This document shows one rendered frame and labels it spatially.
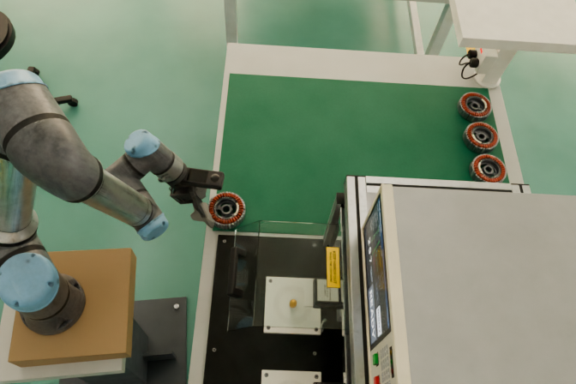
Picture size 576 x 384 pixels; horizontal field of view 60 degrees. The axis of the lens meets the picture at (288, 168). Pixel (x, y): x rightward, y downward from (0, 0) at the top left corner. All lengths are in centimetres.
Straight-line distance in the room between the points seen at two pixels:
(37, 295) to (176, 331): 105
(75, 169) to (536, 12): 125
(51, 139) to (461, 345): 74
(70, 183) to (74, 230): 153
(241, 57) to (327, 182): 59
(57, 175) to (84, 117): 186
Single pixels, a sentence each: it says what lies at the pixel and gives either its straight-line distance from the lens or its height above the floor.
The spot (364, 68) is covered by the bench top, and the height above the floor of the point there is 75.
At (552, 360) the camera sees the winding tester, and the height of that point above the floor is 132.
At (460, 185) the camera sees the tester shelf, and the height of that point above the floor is 112.
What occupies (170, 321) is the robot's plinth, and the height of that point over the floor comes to 2.
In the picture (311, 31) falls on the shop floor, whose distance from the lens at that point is 309.
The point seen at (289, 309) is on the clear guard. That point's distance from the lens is 111.
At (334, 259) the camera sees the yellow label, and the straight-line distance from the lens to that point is 115.
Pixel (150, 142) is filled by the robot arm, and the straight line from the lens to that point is 126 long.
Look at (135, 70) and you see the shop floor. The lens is 291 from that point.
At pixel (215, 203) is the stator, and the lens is 151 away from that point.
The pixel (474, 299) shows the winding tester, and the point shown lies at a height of 132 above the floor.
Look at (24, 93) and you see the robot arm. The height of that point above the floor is 144.
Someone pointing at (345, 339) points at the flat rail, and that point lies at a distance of 113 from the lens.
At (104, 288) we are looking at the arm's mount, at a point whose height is 82.
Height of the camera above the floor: 213
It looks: 59 degrees down
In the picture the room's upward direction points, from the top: 7 degrees clockwise
